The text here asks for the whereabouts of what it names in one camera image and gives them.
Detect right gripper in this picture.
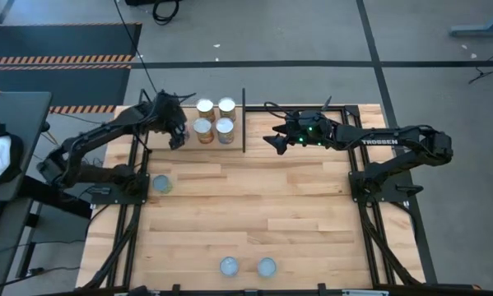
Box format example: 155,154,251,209
263,109,337,156

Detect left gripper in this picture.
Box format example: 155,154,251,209
153,92,191,151

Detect tall corn can yellow label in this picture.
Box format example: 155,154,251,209
196,98,216,123
192,117,215,145

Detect tall peaches can blue label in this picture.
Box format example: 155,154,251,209
217,96,237,123
215,117,235,146

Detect black computer case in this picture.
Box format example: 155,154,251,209
124,0,181,7

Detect black hazard-striped floor mat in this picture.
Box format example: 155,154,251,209
0,22,143,114

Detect grey desk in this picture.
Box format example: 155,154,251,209
0,90,53,296

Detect workbench with grey legs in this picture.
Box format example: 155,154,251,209
449,3,493,39

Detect wooden shelf with black frame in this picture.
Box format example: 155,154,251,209
138,87,248,154

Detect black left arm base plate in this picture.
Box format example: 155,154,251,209
90,172,151,206

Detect black aluminium table frame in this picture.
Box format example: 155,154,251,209
81,102,436,296

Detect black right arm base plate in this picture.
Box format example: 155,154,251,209
348,170,412,203

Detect long thin black cable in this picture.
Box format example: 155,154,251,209
113,0,160,95

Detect black coiled floor cable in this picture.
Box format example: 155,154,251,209
151,0,182,26

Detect tangled black floor cables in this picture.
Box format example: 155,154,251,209
467,35,493,86

